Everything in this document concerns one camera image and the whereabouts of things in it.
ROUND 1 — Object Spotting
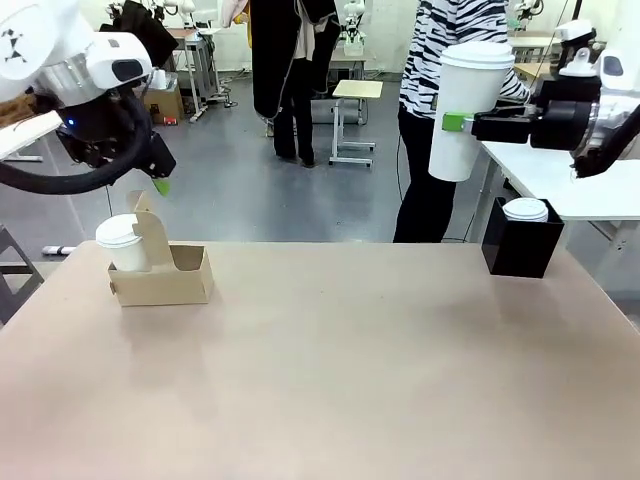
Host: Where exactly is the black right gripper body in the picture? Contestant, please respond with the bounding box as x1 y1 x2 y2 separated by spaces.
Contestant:
529 78 602 151

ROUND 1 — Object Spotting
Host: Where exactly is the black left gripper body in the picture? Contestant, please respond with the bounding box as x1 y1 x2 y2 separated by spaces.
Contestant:
56 92 151 169

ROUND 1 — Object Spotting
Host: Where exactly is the tall white lidded paper cup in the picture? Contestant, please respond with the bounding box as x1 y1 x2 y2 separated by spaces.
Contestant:
427 41 517 183

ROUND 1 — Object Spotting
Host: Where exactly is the small white lidded paper cup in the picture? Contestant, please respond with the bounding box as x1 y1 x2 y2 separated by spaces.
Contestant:
94 214 152 274

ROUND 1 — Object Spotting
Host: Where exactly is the brown cardboard cup carrier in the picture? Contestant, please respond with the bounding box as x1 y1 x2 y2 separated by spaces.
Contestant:
107 189 216 308

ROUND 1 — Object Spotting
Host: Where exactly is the person's right forearm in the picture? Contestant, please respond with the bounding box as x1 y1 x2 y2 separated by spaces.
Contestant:
497 68 532 105

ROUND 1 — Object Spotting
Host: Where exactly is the white cup with ribbed lid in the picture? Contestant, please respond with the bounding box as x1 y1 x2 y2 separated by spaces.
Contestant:
501 197 550 224

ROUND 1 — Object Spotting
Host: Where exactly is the brown cardboard box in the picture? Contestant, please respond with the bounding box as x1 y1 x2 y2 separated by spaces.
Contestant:
143 79 185 125

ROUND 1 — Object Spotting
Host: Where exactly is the white table with brown fur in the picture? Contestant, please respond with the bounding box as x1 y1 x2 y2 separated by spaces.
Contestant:
0 110 64 162

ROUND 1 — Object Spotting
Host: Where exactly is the large white table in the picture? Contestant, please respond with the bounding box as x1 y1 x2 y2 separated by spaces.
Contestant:
478 102 640 251

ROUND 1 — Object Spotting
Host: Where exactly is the brown furry bundle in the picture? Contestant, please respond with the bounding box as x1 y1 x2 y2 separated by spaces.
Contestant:
0 95 41 127

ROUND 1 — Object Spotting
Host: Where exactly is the person in zebra hoodie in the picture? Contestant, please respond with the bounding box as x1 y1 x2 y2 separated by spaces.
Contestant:
392 0 532 245

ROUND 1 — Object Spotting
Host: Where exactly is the black square box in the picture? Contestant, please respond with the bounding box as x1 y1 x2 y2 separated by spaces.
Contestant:
480 196 566 279

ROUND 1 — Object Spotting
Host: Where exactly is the black hanging jacket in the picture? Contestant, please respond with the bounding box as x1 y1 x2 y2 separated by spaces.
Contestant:
99 0 180 69

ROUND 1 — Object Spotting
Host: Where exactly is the small beige-top rolling table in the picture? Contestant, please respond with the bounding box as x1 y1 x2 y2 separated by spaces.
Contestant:
328 79 385 169

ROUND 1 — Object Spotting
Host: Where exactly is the person in black clothes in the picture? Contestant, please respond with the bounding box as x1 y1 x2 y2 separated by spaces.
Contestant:
247 0 342 169

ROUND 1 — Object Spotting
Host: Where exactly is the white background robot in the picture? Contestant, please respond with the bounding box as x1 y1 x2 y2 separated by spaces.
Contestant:
342 0 367 45

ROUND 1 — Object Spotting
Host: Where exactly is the black left arm cable sleeve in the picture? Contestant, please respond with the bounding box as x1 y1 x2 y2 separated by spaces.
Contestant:
0 92 154 197

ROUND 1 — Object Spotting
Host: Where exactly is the black arm cable sleeve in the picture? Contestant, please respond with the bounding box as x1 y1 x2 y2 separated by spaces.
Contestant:
569 102 640 180
0 92 154 197

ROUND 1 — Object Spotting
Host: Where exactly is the black right arm cable sleeve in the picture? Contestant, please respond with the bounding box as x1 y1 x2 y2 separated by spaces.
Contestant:
569 102 640 180

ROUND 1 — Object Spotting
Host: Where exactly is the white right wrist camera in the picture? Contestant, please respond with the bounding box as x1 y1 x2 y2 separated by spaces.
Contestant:
554 19 601 79

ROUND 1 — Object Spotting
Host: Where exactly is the black metal frame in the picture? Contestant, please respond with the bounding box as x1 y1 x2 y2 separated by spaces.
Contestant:
0 223 47 327

